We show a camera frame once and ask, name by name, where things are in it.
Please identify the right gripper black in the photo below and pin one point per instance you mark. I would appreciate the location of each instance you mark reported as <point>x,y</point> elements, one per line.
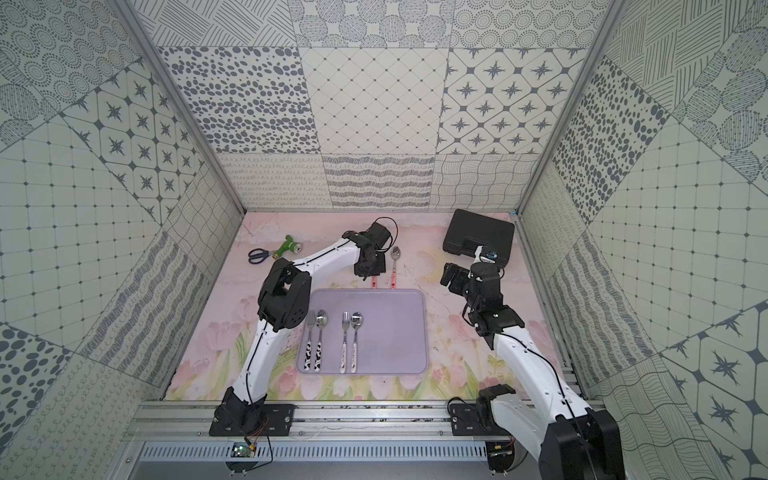
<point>461,276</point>

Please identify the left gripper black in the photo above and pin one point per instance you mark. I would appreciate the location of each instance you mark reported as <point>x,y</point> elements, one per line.
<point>369,264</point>

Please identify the white Hello Kitty spoon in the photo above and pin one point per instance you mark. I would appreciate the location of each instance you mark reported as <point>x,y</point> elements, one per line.
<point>357,322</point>

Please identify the white Hello Kitty fork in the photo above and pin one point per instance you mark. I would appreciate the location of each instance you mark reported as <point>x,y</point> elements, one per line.
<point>346,321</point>

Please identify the cow pattern handle spoon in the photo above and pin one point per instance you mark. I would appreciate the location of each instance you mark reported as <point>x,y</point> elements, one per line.
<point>321,322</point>

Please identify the cow pattern handle fork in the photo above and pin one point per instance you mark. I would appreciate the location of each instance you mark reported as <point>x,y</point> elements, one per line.
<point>308,353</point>

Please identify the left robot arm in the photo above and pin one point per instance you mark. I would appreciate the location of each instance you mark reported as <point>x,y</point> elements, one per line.
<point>284,298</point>

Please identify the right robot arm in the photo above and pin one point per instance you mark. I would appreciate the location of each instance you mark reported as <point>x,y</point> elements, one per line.
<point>566,436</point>

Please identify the black plastic tool case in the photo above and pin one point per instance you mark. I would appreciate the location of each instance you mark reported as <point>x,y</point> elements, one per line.
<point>468,230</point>

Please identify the lavender plastic tray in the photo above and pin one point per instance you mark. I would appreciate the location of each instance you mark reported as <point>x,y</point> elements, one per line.
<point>392,340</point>

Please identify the right circuit board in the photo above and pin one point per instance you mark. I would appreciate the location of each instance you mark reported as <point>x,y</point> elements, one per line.
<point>500,455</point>

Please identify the left green circuit board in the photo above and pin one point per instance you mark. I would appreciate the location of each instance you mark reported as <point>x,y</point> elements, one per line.
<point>243,450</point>

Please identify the pink strawberry handle spoon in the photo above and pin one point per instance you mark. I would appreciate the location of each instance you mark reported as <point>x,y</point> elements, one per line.
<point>395,255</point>

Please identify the green handled tool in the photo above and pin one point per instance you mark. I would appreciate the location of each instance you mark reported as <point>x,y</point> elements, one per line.
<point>290,245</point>

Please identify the blue handled scissors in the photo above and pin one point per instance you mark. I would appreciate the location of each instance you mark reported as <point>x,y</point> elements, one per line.
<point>258,256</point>

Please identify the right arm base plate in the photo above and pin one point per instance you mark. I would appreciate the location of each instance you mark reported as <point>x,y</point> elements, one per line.
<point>466,421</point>

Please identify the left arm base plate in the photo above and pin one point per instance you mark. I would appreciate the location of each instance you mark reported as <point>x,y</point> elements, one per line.
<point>232,420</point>

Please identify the aluminium mounting rail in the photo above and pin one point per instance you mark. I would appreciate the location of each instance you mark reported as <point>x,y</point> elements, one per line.
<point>311,421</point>

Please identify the white slotted cable duct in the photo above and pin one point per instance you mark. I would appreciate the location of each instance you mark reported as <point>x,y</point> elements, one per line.
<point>306,451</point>

